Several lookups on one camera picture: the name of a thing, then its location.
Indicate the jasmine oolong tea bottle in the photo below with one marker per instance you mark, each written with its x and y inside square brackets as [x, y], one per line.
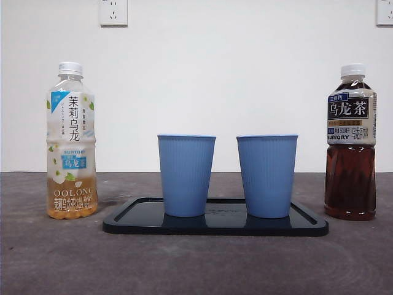
[72, 123]

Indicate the dark oolong tea bottle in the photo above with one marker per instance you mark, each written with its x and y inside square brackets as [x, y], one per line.
[350, 178]

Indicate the blue ribbed cup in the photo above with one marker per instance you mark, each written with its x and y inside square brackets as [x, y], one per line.
[267, 175]
[185, 175]

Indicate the dark blue tray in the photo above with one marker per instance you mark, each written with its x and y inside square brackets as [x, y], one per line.
[215, 226]

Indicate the white wall socket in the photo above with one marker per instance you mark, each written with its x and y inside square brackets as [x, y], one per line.
[385, 12]
[113, 12]

